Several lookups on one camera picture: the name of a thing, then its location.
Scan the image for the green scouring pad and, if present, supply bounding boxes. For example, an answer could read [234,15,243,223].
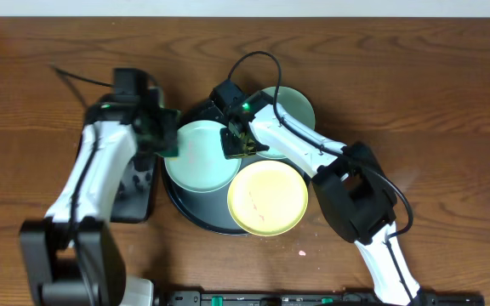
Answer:
[157,109,180,157]

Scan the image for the pale green plate front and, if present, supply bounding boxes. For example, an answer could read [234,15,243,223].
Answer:
[164,120,241,193]

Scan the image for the pale green plate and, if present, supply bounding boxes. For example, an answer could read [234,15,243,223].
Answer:
[257,87,316,160]
[164,120,241,193]

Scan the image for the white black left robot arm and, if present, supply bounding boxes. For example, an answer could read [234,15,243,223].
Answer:
[19,86,179,305]

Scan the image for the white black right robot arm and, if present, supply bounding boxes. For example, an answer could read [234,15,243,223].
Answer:
[213,92,420,305]

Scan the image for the black rectangular tray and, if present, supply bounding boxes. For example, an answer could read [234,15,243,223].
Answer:
[111,156,158,224]

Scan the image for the pale green plate rear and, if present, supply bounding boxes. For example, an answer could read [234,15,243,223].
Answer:
[257,87,316,160]

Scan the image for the yellow plate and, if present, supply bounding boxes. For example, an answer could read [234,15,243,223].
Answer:
[227,160,309,237]

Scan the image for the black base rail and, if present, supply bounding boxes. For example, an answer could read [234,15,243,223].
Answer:
[153,291,486,306]

